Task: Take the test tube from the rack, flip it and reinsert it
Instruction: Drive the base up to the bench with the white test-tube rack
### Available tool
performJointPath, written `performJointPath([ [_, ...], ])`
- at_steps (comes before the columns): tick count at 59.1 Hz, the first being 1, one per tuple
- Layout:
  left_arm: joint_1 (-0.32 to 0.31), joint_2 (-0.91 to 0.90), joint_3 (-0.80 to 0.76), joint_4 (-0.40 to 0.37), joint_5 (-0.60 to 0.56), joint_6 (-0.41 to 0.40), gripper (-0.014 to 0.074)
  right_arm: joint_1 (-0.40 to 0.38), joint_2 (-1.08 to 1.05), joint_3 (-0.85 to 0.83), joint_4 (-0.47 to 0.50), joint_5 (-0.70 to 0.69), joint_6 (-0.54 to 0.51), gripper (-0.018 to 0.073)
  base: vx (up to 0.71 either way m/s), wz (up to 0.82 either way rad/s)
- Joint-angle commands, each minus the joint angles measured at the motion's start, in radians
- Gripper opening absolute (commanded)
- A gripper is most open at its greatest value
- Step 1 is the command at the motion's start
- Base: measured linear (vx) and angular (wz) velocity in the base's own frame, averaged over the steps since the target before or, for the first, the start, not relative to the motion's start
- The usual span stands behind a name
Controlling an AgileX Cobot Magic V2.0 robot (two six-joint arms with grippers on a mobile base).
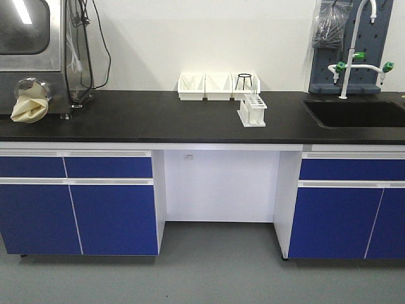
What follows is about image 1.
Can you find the white test tube rack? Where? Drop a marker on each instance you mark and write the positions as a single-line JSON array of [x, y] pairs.
[[259, 115]]

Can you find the clear glass test tube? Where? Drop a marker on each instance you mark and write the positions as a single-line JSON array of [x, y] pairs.
[[252, 103]]

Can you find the grey pegboard drying rack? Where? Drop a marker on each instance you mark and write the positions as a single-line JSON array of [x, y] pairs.
[[348, 42]]

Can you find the left white storage bin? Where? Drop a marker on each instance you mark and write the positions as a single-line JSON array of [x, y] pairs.
[[191, 86]]

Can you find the white storage bin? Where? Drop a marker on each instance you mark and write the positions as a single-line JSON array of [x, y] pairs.
[[218, 86], [191, 86], [239, 95]]

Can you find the middle white storage bin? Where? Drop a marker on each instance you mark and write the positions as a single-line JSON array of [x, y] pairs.
[[218, 86]]

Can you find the right white storage bin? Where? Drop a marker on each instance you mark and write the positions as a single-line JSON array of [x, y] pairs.
[[239, 95]]

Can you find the black lab sink basin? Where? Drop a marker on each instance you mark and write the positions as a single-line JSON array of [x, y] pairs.
[[360, 114]]

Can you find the right blue cabinet unit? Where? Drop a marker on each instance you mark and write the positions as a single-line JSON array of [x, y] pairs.
[[341, 202]]

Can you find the blue cabinet unit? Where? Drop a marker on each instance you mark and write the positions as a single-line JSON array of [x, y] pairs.
[[78, 201], [341, 202]]

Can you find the left blue cabinet unit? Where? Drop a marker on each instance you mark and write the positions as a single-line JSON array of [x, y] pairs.
[[78, 201]]

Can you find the white gooseneck lab faucet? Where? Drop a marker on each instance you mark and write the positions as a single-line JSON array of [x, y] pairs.
[[363, 72]]

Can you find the clear plastic bag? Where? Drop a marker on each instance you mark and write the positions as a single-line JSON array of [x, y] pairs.
[[330, 25]]

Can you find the stainless steel glove box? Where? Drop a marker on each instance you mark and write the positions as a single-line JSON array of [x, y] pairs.
[[46, 40]]

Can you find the black wire tripod stand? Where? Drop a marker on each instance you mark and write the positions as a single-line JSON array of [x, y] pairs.
[[244, 81]]

